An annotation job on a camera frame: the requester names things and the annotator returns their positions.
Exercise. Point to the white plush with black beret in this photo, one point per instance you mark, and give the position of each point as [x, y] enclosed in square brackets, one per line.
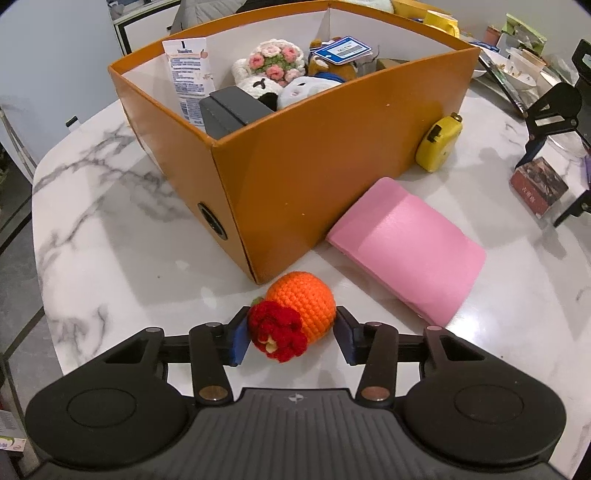
[304, 90]

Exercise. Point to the pink foam pad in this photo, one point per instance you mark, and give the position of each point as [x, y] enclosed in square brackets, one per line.
[406, 244]

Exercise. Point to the black garment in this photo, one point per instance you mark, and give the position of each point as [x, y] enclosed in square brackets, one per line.
[256, 4]

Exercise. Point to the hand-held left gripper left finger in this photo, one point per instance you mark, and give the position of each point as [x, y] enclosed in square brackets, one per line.
[240, 342]

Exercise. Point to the brown bear plush blue outfit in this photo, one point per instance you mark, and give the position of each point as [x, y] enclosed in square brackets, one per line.
[333, 69]

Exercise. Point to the yellow tape measure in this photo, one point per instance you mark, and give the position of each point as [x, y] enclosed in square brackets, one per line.
[436, 144]

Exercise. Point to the grey padded jacket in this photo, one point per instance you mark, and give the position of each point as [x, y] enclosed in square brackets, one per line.
[207, 16]

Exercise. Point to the orange cardboard box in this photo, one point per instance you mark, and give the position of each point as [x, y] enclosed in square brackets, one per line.
[300, 175]

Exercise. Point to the green printed box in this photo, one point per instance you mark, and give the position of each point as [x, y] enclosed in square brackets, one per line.
[524, 32]

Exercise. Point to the orange crochet fruit red flower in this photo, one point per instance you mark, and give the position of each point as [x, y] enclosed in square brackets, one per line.
[304, 300]

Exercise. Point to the white wall socket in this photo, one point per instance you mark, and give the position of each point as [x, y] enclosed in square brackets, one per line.
[72, 122]

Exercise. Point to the white lotion tube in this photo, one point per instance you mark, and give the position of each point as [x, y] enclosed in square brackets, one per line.
[189, 69]

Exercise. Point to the small dark printed card box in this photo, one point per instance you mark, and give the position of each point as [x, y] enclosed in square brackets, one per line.
[538, 184]

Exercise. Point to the white crochet rabbit with bouquet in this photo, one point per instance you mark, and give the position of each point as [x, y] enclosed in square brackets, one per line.
[272, 60]

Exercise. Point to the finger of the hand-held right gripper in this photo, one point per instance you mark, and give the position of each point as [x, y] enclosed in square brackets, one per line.
[582, 199]
[532, 151]

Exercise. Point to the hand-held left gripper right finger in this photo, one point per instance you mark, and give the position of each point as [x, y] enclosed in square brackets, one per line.
[345, 337]

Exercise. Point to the black smartphone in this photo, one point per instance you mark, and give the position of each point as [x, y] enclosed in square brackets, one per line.
[505, 85]

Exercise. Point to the grey textured box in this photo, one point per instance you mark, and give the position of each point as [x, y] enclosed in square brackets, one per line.
[226, 113]

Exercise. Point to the yellow mug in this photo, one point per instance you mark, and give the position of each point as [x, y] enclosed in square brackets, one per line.
[438, 23]

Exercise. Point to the white ceramic bowl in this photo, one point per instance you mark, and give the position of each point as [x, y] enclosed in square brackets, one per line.
[521, 69]

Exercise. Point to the pale green fleece blanket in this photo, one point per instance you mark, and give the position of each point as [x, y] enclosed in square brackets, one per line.
[374, 3]

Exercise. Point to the white toothpaste carton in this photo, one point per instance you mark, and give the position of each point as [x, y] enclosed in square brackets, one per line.
[11, 431]

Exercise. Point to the yellow bowl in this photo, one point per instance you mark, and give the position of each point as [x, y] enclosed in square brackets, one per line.
[411, 5]

